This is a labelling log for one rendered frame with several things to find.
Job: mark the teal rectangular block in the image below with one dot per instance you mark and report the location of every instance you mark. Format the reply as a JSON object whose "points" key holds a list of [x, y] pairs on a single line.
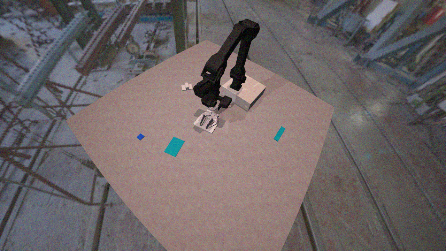
{"points": [[280, 132]]}

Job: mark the teal flat plate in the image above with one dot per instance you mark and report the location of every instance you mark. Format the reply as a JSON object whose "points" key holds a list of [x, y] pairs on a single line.
{"points": [[174, 146]]}

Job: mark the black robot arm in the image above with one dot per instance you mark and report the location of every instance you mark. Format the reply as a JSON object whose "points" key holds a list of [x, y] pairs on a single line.
{"points": [[245, 30]]}

